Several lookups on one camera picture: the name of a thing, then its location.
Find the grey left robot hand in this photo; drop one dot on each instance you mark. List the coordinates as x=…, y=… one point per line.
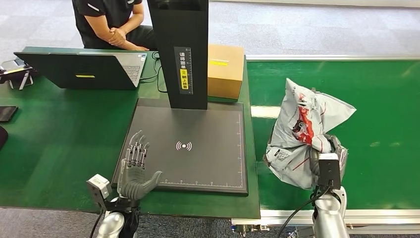
x=131, y=184

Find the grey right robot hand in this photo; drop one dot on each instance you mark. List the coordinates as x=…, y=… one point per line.
x=334, y=142

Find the white courier bag red print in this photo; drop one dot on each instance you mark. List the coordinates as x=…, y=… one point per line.
x=295, y=131

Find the black weighing scanner device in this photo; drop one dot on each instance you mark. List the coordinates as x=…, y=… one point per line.
x=203, y=164

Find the green conveyor belt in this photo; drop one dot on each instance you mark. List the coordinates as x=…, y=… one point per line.
x=387, y=115

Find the brown cardboard box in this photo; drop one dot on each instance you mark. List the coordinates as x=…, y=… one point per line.
x=224, y=82

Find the dark laptop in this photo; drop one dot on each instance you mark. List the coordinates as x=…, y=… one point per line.
x=72, y=70

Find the rounded black object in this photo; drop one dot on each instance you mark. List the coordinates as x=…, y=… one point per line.
x=2, y=138

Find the phone with small stand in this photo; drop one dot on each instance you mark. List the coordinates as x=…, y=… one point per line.
x=14, y=73

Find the person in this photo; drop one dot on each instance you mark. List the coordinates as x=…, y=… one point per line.
x=108, y=10

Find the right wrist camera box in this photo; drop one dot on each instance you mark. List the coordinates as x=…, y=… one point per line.
x=329, y=170

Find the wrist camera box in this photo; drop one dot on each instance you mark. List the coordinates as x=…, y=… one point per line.
x=329, y=170
x=98, y=190

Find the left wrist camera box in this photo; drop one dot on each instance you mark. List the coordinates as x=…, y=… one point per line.
x=98, y=190

